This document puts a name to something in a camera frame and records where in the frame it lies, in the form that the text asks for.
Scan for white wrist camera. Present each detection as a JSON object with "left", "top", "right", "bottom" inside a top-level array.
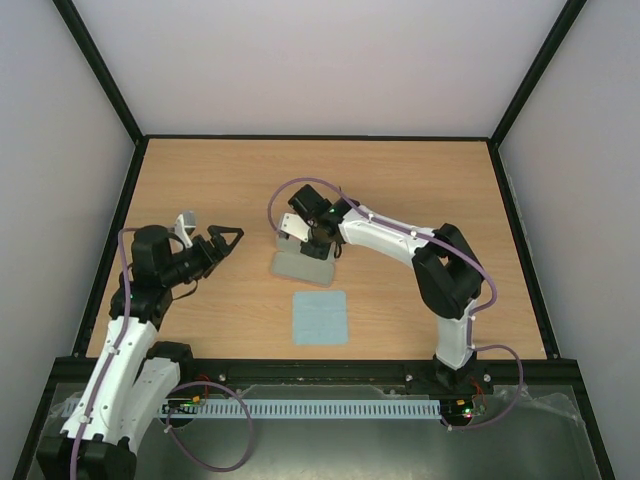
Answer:
[
  {"left": 277, "top": 213, "right": 310, "bottom": 243},
  {"left": 173, "top": 210, "right": 197, "bottom": 249}
]

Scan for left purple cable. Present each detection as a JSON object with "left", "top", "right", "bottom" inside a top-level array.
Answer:
[{"left": 69, "top": 227, "right": 254, "bottom": 480}]

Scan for light blue cleaning cloth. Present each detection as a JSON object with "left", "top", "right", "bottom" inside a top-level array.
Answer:
[{"left": 292, "top": 290, "right": 349, "bottom": 346}]

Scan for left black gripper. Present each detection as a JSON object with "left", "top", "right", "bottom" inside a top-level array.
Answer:
[{"left": 162, "top": 225, "right": 244, "bottom": 287}]

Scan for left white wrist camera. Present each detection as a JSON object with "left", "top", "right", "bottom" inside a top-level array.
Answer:
[{"left": 173, "top": 210, "right": 197, "bottom": 249}]

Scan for purple cable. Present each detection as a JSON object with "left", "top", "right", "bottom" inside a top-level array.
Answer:
[
  {"left": 69, "top": 227, "right": 254, "bottom": 480},
  {"left": 267, "top": 177, "right": 526, "bottom": 432}
]

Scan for controller circuit board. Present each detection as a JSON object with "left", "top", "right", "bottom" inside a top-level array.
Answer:
[
  {"left": 159, "top": 396, "right": 208, "bottom": 416},
  {"left": 440, "top": 394, "right": 488, "bottom": 423}
]

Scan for black aluminium frame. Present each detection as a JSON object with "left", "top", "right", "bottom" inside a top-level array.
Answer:
[{"left": 14, "top": 1, "right": 614, "bottom": 479}]

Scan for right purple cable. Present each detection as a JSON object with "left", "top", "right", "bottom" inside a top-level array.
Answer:
[{"left": 267, "top": 177, "right": 526, "bottom": 432}]

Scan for light blue slotted cable duct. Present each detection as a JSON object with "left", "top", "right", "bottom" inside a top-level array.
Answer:
[{"left": 52, "top": 397, "right": 442, "bottom": 420}]

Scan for right controller circuit board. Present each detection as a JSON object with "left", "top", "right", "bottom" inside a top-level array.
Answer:
[{"left": 440, "top": 394, "right": 488, "bottom": 423}]

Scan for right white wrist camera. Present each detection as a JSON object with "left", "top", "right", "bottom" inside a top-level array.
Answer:
[{"left": 277, "top": 213, "right": 310, "bottom": 243}]

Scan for pink glasses case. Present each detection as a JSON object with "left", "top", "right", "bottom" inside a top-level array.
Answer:
[{"left": 270, "top": 236, "right": 335, "bottom": 287}]

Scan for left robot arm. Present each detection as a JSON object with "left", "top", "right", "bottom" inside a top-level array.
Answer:
[{"left": 36, "top": 223, "right": 244, "bottom": 479}]

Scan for left controller circuit board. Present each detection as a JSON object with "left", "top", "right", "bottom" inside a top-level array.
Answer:
[{"left": 159, "top": 396, "right": 208, "bottom": 416}]

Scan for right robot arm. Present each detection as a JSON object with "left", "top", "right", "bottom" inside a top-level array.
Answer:
[{"left": 275, "top": 184, "right": 489, "bottom": 392}]

